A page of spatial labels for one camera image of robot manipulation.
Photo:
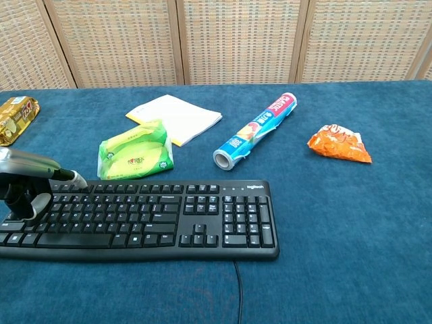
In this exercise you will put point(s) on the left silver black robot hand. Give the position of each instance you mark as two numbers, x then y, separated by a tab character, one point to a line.
30	184

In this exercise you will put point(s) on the black Logitech keyboard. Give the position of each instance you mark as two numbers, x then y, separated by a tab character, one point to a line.
145	219

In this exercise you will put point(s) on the gold snack package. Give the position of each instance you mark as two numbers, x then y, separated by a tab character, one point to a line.
15	119

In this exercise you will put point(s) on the green tissue pack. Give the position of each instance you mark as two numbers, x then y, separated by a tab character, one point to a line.
135	155

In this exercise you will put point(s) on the white yellow notepad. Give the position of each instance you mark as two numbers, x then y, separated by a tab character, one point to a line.
179	118

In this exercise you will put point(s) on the blue plastic wrap roll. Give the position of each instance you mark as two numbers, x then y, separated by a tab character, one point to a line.
258	130

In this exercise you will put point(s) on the woven folding screen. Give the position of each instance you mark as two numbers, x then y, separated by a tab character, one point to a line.
216	40

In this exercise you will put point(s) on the blue table mat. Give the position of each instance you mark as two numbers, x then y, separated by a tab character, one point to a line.
303	202

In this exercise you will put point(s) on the orange snack bag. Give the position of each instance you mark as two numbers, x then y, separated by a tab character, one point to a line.
341	143

